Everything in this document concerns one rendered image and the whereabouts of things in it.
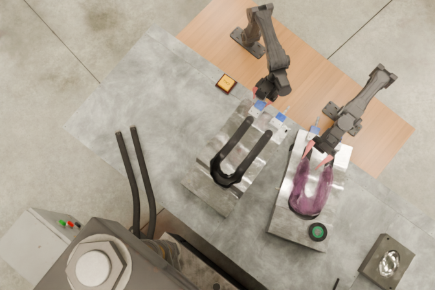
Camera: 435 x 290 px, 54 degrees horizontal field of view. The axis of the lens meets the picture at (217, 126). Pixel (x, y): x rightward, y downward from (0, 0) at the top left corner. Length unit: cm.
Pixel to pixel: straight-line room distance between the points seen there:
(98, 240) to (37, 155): 229
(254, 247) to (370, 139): 76
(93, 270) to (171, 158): 132
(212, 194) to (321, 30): 171
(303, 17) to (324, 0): 21
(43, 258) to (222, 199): 85
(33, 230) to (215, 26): 135
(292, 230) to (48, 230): 100
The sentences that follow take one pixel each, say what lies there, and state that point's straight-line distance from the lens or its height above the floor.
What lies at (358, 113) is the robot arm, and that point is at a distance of 173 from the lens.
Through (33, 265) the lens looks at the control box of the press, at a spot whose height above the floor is 147.
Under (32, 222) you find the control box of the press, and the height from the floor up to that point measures 147.
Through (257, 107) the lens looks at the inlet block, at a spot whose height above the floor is 93.
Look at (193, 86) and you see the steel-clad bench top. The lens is 214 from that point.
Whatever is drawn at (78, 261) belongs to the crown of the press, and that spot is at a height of 206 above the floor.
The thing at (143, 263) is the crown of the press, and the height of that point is 201.
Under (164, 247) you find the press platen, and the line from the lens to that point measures 152.
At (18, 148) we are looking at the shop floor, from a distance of 315.
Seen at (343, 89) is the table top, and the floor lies 80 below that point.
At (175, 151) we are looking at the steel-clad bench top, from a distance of 205.
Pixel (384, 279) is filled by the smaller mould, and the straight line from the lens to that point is 207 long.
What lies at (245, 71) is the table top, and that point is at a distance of 217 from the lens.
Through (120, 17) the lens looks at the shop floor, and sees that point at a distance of 328.
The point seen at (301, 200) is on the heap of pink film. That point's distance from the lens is 196.
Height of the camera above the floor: 280
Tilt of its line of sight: 75 degrees down
